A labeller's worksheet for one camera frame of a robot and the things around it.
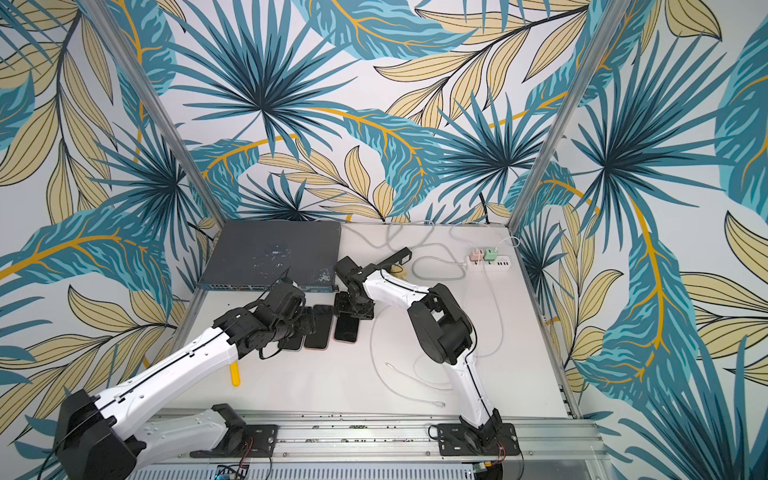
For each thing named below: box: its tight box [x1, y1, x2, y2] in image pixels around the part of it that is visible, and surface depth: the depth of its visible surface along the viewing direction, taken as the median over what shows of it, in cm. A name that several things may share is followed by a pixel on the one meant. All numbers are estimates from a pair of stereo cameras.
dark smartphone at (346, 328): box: [334, 312, 360, 343], surface depth 92 cm
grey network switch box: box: [197, 220, 341, 292], surface depth 107 cm
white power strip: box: [466, 255, 512, 272], surface depth 108 cm
